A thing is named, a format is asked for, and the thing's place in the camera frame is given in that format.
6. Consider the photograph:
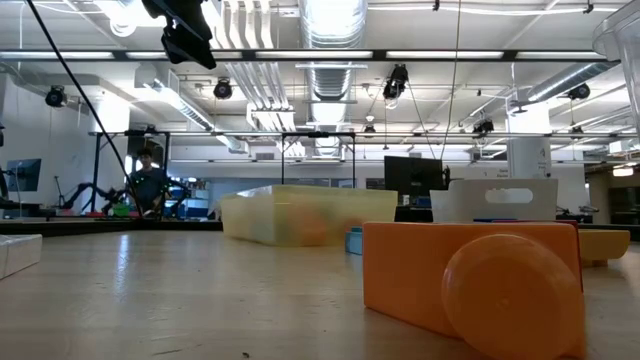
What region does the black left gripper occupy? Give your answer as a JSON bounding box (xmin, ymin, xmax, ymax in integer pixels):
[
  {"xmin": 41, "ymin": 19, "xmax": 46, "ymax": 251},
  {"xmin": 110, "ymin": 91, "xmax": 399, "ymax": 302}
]
[{"xmin": 141, "ymin": 0, "xmax": 217, "ymax": 70}]

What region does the yellow translucent plastic bin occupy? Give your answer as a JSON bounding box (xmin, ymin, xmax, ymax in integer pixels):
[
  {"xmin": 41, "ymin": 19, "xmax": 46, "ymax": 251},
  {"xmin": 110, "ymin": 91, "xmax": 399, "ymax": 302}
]
[{"xmin": 219, "ymin": 184, "xmax": 399, "ymax": 247}]

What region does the small cyan toy brick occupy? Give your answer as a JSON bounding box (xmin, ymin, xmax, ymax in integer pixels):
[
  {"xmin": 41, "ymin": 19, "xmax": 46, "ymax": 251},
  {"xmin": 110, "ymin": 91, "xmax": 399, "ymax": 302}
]
[{"xmin": 344, "ymin": 227, "xmax": 365, "ymax": 255}]

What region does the orange toy car block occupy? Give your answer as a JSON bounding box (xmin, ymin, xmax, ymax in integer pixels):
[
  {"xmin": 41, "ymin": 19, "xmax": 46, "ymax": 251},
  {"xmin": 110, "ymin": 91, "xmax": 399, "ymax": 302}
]
[{"xmin": 362, "ymin": 219, "xmax": 587, "ymax": 360}]

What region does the clear plastic container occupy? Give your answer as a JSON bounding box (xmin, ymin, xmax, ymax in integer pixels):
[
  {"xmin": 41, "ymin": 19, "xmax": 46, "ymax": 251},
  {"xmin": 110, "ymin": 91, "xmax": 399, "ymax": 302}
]
[{"xmin": 592, "ymin": 0, "xmax": 640, "ymax": 131}]

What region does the person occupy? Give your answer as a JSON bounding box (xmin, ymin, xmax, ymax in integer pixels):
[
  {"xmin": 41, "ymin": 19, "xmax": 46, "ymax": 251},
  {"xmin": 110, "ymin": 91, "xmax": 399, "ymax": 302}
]
[{"xmin": 125, "ymin": 146, "xmax": 174, "ymax": 220}]

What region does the grey computer monitor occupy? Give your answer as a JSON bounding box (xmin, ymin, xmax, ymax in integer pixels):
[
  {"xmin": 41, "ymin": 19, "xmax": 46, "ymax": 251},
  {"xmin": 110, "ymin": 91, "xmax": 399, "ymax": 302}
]
[{"xmin": 5, "ymin": 158, "xmax": 43, "ymax": 193}]

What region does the black computer monitor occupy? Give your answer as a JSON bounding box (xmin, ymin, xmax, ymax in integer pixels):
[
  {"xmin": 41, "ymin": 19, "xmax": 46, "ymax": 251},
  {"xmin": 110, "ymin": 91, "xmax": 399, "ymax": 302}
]
[{"xmin": 383, "ymin": 155, "xmax": 446, "ymax": 197}]

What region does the white plastic bin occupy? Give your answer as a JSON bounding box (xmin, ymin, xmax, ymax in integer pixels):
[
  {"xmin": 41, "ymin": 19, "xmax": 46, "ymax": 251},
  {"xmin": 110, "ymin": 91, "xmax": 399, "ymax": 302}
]
[{"xmin": 429, "ymin": 178, "xmax": 559, "ymax": 224}]

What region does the white cylindrical column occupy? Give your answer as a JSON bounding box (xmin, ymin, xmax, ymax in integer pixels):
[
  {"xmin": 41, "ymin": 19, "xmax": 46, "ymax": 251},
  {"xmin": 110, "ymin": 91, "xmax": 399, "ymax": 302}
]
[{"xmin": 507, "ymin": 137, "xmax": 553, "ymax": 180}]

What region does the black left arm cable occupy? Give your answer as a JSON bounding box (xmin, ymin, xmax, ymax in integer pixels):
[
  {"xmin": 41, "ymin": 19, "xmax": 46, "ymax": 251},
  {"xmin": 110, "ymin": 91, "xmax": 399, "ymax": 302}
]
[{"xmin": 24, "ymin": 0, "xmax": 144, "ymax": 217}]

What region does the silver ventilation duct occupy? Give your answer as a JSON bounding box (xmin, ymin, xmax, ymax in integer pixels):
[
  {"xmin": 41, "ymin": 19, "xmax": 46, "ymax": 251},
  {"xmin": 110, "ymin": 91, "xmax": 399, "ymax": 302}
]
[
  {"xmin": 524, "ymin": 60, "xmax": 621, "ymax": 104},
  {"xmin": 299, "ymin": 0, "xmax": 369, "ymax": 101}
]

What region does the black metal frame stand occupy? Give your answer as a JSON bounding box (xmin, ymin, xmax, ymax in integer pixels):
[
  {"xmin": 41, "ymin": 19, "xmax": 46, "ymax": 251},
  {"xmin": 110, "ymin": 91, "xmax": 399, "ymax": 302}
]
[{"xmin": 88, "ymin": 129, "xmax": 171, "ymax": 216}]

